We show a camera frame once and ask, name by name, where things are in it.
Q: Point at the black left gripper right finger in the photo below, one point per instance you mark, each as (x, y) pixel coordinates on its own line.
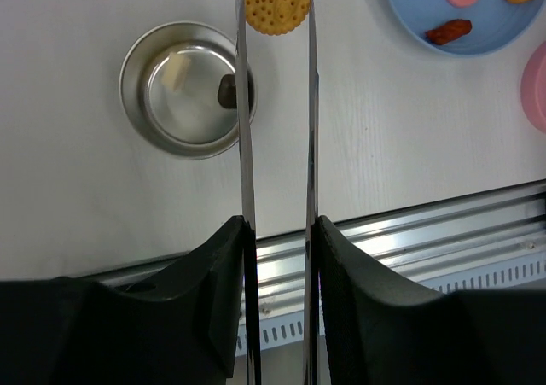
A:
(382, 328)

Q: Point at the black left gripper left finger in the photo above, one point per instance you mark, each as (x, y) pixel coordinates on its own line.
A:
(178, 326)

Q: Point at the steel serving tongs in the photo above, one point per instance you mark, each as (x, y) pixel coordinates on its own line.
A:
(277, 105)

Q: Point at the dark brown chocolate piece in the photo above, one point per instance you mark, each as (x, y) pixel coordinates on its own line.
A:
(227, 92)

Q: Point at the black steel lunch box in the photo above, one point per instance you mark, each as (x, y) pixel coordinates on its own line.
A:
(168, 86)

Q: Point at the yellow round cracker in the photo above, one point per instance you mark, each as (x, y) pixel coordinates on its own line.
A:
(276, 17)

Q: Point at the blue round plate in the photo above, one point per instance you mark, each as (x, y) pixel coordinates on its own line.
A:
(495, 23)

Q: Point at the aluminium frame rail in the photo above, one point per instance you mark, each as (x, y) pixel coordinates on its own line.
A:
(487, 240)

